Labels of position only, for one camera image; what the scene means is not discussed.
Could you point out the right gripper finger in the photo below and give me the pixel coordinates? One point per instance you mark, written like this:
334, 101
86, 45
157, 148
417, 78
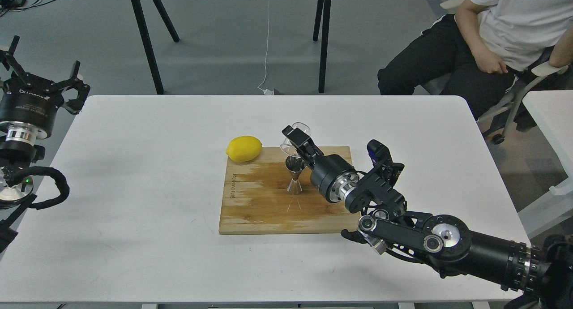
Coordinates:
301, 142

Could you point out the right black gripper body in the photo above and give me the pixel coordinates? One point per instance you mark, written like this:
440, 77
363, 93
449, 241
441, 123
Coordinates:
331, 174

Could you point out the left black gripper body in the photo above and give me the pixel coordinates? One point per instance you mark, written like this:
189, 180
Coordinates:
34, 106

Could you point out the steel jigger measuring cup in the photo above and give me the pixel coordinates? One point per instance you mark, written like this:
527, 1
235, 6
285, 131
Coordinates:
295, 166

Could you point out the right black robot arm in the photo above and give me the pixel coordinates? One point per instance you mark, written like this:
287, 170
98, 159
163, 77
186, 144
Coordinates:
442, 242

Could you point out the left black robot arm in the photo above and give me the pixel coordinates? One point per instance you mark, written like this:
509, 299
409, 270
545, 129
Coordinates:
19, 153

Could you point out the yellow lemon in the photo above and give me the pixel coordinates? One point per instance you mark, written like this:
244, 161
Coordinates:
243, 149

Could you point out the wooden cutting board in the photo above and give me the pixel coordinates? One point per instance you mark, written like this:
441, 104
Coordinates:
255, 200

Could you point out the seated person white shirt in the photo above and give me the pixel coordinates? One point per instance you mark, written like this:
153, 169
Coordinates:
484, 46

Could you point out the black metal table frame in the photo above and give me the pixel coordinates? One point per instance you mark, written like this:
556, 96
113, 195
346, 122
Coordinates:
235, 35

